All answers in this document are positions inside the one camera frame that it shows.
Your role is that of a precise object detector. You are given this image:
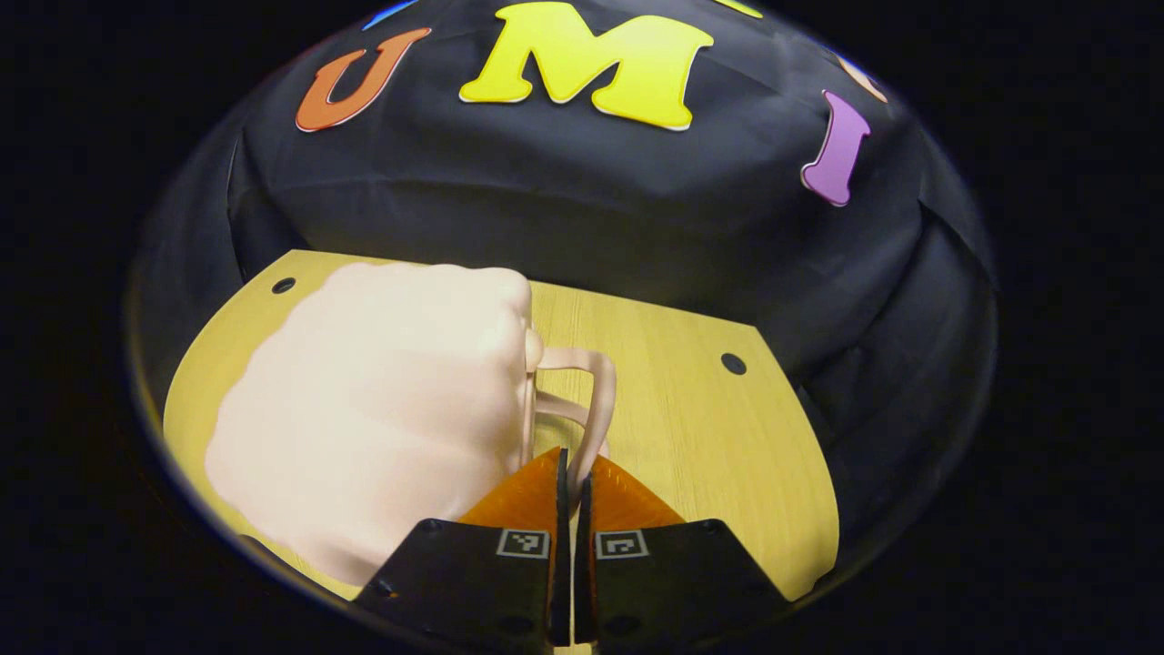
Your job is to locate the pink hard-shell suitcase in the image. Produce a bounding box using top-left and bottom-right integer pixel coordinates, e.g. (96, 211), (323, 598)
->
(205, 262), (617, 588)

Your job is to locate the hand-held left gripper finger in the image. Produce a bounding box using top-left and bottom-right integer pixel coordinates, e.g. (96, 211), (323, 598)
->
(574, 453), (790, 649)
(353, 446), (572, 650)

